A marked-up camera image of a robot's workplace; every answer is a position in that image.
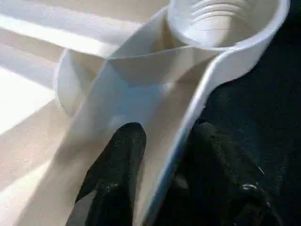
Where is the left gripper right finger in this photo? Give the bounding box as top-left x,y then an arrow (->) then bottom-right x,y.
153,121 -> 285,226

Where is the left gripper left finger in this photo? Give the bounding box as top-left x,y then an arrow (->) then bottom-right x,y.
66,122 -> 147,226

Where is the white plastic table top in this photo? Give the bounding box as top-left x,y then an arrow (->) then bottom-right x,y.
0,0 -> 291,226

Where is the black work mat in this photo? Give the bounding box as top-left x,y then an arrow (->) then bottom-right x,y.
150,0 -> 301,226

